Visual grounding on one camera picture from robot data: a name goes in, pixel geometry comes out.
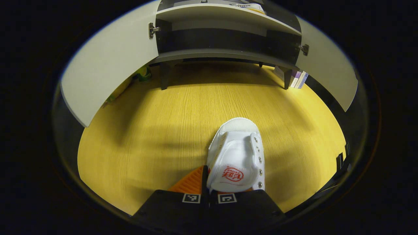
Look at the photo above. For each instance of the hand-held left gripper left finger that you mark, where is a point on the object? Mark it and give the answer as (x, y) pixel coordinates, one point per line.
(205, 179)

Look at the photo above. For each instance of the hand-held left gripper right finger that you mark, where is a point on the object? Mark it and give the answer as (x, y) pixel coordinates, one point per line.
(248, 209)

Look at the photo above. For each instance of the white shoe cabinet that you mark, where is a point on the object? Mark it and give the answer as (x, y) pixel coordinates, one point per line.
(212, 39)

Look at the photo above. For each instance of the white shoe cabinet door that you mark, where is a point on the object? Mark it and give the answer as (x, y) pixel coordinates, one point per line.
(329, 71)
(111, 62)

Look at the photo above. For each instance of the green drink bottle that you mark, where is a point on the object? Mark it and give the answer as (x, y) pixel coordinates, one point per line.
(144, 74)

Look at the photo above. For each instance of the yellow plush toy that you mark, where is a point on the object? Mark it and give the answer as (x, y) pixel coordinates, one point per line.
(119, 89)

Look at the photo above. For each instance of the black backdrop cloth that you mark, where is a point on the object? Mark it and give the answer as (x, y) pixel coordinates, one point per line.
(67, 137)
(356, 130)

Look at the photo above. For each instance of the purple and white boxes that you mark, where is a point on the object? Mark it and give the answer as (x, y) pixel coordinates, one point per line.
(298, 79)

